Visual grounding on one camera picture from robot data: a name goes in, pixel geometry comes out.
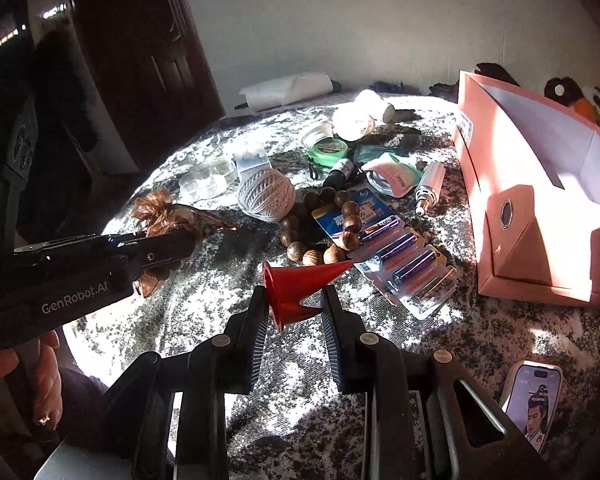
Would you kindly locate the blue battery blister pack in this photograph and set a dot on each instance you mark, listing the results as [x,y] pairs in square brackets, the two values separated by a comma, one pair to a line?
[409,272]

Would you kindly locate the clear rectangular plastic box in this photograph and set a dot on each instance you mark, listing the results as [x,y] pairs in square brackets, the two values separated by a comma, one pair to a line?
[249,161]

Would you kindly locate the brown crinkled wrapper bundle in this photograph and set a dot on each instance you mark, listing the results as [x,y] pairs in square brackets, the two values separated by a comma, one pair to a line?
[159,215]

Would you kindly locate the person's left hand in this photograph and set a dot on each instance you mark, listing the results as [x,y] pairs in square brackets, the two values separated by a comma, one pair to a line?
[46,383]

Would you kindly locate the grey twine ball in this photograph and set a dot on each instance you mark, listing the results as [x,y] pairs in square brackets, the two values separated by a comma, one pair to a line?
[267,195]

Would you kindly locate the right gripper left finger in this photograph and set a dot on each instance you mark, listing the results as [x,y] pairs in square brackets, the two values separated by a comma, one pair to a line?
[228,362]

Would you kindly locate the smartphone with portrait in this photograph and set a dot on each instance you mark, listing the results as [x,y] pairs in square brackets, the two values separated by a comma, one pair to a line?
[530,396]

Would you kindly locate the dark wooden door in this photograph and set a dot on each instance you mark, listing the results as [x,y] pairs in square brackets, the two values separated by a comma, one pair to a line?
[150,70]

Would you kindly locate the white spark plug tube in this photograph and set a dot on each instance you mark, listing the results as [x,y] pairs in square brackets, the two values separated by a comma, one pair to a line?
[428,191]

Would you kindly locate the white tape roll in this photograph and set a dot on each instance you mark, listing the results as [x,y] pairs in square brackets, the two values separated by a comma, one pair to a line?
[354,120]

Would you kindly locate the clear flower-shaped plastic box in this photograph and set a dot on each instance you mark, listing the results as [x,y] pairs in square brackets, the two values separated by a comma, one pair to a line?
[208,179]

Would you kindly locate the small blue object by wall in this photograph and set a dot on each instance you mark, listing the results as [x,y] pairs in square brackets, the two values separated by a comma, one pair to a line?
[386,87]

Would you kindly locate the pink and green pouch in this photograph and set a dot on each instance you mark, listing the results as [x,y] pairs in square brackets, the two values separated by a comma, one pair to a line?
[391,175]

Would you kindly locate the pink cardboard box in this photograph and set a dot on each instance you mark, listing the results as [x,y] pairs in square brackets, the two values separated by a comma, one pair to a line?
[532,173]

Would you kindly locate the teal foil sachet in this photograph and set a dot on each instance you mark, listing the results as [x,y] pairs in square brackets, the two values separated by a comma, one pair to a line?
[366,153]

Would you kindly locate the small dark dropper bottle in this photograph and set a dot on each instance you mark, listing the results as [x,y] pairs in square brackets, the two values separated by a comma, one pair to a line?
[339,175]

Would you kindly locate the red plastic funnel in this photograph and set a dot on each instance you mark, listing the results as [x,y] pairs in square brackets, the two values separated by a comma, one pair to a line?
[288,287]

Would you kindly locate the panda penguin plush toy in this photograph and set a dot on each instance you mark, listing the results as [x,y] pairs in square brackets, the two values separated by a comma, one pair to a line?
[583,100]

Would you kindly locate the white jar lid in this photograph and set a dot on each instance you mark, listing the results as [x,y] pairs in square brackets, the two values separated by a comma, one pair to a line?
[313,134]

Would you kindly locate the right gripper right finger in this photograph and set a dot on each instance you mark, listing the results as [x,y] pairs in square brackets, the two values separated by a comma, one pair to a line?
[364,362]

